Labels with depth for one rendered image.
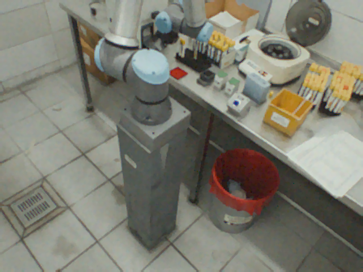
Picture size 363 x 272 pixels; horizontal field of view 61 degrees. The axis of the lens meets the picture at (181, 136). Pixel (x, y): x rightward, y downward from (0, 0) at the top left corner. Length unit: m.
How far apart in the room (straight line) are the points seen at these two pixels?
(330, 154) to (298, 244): 0.91
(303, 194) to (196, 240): 0.67
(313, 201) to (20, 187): 1.79
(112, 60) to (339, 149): 0.89
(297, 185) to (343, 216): 0.28
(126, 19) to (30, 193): 1.46
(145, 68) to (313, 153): 0.69
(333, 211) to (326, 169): 0.75
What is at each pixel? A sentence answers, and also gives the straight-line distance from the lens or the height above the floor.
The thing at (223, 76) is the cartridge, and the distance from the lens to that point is 1.37.
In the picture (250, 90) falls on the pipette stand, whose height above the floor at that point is 0.92.
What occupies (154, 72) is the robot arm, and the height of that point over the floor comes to 1.17.
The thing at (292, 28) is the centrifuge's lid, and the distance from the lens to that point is 1.71.
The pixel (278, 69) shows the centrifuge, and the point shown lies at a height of 0.97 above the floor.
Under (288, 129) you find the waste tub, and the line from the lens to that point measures 1.26.
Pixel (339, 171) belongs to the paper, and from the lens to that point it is 1.23.
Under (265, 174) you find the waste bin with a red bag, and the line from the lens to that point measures 1.77.
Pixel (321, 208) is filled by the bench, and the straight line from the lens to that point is 1.91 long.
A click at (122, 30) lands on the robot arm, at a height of 1.24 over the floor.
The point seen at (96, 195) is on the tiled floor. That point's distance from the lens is 2.07.
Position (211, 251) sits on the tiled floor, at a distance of 1.89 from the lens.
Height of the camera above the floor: 1.73
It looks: 47 degrees down
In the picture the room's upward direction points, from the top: 6 degrees clockwise
